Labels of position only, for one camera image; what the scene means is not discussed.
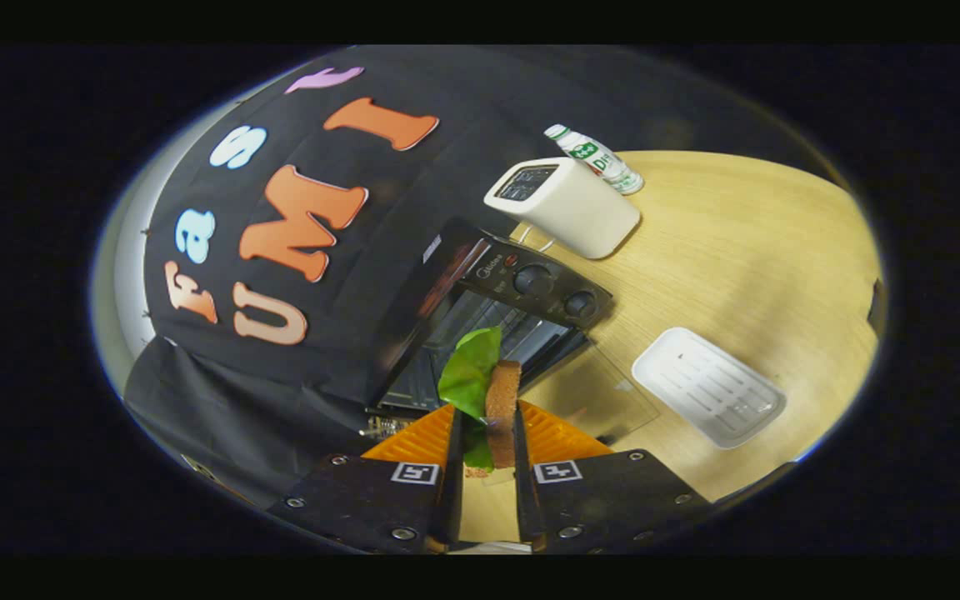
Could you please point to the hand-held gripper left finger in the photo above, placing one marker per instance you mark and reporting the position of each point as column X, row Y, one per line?
column 380, row 508

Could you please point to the white rectangular tray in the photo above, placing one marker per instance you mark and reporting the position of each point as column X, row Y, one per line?
column 709, row 387

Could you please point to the black toaster oven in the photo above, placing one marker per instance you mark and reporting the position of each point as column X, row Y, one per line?
column 547, row 287

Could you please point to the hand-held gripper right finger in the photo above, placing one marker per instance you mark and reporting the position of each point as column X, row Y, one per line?
column 597, row 500

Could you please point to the white pop-up toaster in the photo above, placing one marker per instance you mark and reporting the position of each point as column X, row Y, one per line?
column 572, row 208

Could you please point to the white bread lettuce sandwich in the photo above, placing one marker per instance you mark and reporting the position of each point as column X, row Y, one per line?
column 501, row 400

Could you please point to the green label plastic bottle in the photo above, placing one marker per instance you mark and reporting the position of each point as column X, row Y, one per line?
column 601, row 158

